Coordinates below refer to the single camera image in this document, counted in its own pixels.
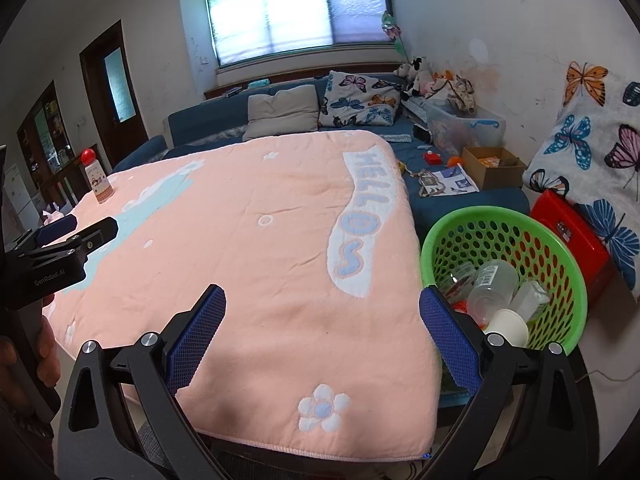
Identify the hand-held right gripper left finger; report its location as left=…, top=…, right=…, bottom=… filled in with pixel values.
left=52, top=284, right=227, bottom=480

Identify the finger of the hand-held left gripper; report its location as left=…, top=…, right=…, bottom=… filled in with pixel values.
left=32, top=214, right=79, bottom=243
left=17, top=216, right=119, bottom=266

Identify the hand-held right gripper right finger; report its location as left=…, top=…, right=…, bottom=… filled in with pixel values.
left=415, top=285, right=599, bottom=480

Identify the white paper cup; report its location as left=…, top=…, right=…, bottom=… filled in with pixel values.
left=484, top=308, right=530, bottom=350

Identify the clear plastic bottle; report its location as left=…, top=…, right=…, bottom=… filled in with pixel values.
left=467, top=261, right=519, bottom=323

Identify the green plastic basket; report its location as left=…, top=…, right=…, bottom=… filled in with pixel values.
left=420, top=206, right=588, bottom=356

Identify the person's left hand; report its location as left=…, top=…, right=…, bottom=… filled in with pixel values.
left=0, top=301, right=62, bottom=401

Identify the white bottle with red cap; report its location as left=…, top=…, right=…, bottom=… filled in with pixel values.
left=81, top=147, right=116, bottom=205

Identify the white fridge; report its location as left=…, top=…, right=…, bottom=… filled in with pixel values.
left=4, top=162, right=41, bottom=233

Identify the dark wooden side table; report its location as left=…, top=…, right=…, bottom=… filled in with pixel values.
left=40, top=155, right=108, bottom=211

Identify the dark wooden cabinet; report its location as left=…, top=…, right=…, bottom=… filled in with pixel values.
left=16, top=80, right=73, bottom=196

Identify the pink printed blanket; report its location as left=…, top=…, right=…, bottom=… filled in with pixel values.
left=42, top=130, right=443, bottom=461

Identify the dark wooden door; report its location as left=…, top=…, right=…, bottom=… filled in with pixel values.
left=80, top=20, right=151, bottom=171

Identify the blue sofa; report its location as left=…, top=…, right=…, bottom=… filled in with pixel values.
left=111, top=72, right=531, bottom=221

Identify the red plastic stool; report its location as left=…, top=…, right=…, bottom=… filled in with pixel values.
left=530, top=189, right=618, bottom=306

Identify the printed paper booklet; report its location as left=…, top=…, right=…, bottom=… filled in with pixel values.
left=417, top=165, right=480, bottom=196

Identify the cardboard box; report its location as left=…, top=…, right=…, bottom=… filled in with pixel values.
left=461, top=146, right=527, bottom=190

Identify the beige pillow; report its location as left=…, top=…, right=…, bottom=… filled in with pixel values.
left=243, top=84, right=321, bottom=142

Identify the clear plastic storage box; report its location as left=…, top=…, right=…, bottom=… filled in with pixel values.
left=425, top=100, right=507, bottom=156

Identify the butterfly print quilt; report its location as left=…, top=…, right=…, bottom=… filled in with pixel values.
left=522, top=61, right=640, bottom=303

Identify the wooden window ledge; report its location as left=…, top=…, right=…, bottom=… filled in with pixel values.
left=204, top=60, right=401, bottom=101

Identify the patterned cloth toy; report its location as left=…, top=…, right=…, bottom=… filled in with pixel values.
left=447, top=76, right=476, bottom=111

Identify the butterfly print pillow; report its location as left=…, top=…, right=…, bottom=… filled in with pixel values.
left=318, top=71, right=403, bottom=128

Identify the black white cow plush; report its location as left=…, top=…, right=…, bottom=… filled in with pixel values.
left=392, top=57, right=426, bottom=96

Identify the window with blind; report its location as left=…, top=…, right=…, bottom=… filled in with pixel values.
left=202, top=0, right=390, bottom=67

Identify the colourful pinwheel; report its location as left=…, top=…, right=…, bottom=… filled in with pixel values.
left=381, top=10, right=411, bottom=61

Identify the white floor cable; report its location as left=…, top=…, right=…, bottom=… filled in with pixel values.
left=585, top=367, right=631, bottom=386

